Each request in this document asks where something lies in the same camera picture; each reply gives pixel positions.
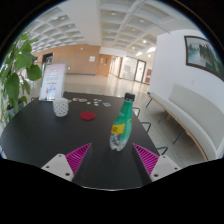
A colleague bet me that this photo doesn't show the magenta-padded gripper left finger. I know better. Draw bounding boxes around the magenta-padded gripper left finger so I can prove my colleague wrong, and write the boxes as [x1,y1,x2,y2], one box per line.
[40,142,94,184]

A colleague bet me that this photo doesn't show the black metal chairs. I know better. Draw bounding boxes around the black metal chairs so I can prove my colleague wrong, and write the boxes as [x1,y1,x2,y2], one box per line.
[132,106,169,156]

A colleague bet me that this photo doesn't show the long white bench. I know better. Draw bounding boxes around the long white bench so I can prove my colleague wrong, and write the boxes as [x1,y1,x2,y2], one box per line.
[146,83,224,161]

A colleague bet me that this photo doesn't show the framed landscape painting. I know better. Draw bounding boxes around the framed landscape painting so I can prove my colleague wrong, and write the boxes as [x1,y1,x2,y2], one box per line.
[183,35,224,83]

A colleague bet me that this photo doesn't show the green leafy potted plant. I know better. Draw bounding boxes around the green leafy potted plant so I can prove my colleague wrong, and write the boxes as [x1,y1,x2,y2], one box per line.
[0,31,43,134]

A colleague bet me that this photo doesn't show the green plastic drink bottle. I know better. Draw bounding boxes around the green plastic drink bottle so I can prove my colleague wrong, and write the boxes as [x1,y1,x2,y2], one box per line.
[109,92,136,152]

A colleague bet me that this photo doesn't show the clear acrylic sign stand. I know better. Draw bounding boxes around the clear acrylic sign stand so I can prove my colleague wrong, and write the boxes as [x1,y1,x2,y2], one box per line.
[38,62,68,102]

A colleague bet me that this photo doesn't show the flat round red coaster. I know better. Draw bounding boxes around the flat round red coaster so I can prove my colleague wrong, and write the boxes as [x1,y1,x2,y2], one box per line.
[79,111,97,121]

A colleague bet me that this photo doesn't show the white dotted mug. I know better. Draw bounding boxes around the white dotted mug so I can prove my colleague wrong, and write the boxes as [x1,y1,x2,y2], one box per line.
[52,97,70,118]

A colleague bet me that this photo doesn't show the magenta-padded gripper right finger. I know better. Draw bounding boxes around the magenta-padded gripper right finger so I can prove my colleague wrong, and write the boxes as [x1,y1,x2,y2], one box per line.
[131,143,183,186]

